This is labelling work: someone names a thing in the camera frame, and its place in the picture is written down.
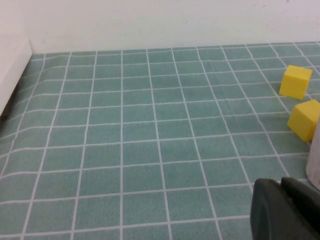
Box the teal checked tablecloth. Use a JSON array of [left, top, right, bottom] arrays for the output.
[[0, 41, 320, 240]]

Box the white panel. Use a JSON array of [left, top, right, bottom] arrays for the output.
[[0, 37, 35, 121]]

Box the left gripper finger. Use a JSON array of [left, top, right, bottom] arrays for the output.
[[250, 176, 320, 240]]

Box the yellow cube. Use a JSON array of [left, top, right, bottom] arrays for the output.
[[286, 99, 320, 142], [279, 64, 313, 101]]

